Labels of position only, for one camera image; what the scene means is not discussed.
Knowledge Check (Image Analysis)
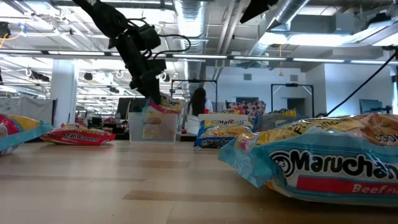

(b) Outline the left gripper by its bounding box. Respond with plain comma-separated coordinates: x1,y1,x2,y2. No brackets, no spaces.
116,30,167,105

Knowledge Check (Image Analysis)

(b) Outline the black computer monitor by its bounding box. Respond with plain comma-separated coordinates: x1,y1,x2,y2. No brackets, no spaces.
359,98,384,114
116,97,134,120
132,97,147,113

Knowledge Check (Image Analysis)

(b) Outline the clear plastic bin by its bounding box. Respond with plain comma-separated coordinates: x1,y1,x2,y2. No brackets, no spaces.
127,111,183,144

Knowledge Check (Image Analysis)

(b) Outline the long linear ceiling light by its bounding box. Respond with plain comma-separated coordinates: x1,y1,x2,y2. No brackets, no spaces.
0,49,398,65

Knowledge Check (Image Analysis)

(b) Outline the white pillar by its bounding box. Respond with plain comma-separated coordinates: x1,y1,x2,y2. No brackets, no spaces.
50,58,78,128

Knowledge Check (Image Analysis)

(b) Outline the dotted patterned fabric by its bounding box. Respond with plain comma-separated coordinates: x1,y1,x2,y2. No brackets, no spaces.
226,100,267,118

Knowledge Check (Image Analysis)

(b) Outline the grey partition screen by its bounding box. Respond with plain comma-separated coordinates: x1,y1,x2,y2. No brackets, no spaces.
0,96,56,125

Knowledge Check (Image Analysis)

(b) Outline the black ceiling device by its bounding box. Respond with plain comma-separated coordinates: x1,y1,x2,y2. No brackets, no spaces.
0,21,11,39

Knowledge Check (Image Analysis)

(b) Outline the narrow silver air duct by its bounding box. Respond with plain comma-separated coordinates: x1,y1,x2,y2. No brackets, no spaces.
247,0,312,68

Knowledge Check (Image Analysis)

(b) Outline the black metal rig frame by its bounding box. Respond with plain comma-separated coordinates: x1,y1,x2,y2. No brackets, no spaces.
170,79,218,114
270,83,315,118

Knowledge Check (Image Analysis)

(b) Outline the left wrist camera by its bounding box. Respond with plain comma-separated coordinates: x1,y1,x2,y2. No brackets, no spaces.
136,24,162,51

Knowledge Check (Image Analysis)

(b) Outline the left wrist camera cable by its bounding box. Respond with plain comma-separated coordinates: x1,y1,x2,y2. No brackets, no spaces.
152,33,193,60

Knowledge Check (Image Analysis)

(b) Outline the rectangular grey air duct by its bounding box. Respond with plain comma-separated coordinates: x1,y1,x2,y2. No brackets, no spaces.
289,14,355,34

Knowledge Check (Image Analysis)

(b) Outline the wide silver air duct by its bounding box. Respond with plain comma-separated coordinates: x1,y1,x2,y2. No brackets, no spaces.
173,0,208,100

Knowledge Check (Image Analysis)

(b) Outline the yellow hanging cord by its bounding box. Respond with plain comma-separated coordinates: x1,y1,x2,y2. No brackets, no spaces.
278,44,284,77

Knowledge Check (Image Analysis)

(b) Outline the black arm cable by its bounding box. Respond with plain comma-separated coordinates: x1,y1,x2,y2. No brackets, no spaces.
325,51,398,118

